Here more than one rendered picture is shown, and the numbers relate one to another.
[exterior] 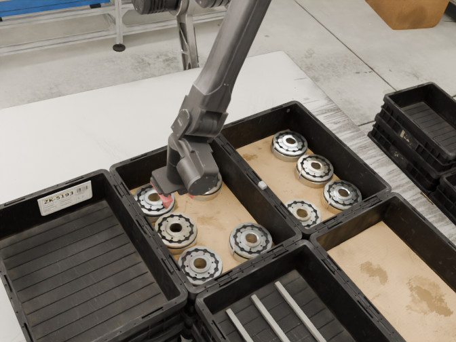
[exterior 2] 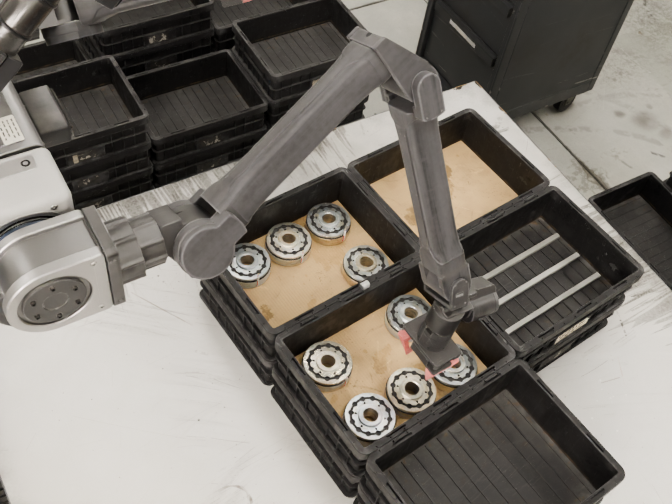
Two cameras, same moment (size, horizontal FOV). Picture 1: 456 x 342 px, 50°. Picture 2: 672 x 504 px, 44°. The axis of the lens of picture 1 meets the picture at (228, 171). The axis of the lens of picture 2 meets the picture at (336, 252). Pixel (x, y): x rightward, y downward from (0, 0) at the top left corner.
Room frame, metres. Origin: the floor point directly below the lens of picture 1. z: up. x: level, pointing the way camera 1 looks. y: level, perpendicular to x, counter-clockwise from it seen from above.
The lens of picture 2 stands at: (0.94, 0.92, 2.35)
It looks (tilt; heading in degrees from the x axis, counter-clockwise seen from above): 52 degrees down; 266
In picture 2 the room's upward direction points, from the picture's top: 11 degrees clockwise
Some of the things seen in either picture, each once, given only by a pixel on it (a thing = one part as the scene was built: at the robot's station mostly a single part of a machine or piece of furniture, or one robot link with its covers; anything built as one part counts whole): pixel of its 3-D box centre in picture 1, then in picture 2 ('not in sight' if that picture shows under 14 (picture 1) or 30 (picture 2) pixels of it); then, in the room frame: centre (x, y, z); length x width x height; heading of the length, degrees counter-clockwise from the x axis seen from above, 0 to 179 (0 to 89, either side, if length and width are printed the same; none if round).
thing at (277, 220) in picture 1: (201, 216); (391, 362); (0.73, 0.05, 0.87); 0.40 x 0.30 x 0.11; 41
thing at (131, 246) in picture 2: not in sight; (128, 247); (1.17, 0.27, 1.45); 0.09 x 0.08 x 0.12; 125
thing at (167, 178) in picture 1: (180, 168); (435, 333); (0.69, 0.10, 1.07); 0.10 x 0.07 x 0.07; 130
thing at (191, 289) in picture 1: (202, 203); (396, 349); (0.73, 0.05, 0.92); 0.40 x 0.30 x 0.02; 41
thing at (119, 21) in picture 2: not in sight; (145, 45); (1.59, -1.39, 0.37); 0.40 x 0.30 x 0.45; 36
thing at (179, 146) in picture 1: (183, 150); (447, 314); (0.68, 0.09, 1.14); 0.07 x 0.06 x 0.07; 34
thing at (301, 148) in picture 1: (290, 142); (247, 261); (1.06, -0.16, 0.86); 0.10 x 0.10 x 0.01
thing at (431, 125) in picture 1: (419, 153); (75, 156); (1.69, -0.83, 0.37); 0.40 x 0.30 x 0.45; 35
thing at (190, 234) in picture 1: (175, 229); (411, 389); (0.69, 0.10, 0.86); 0.10 x 0.10 x 0.01
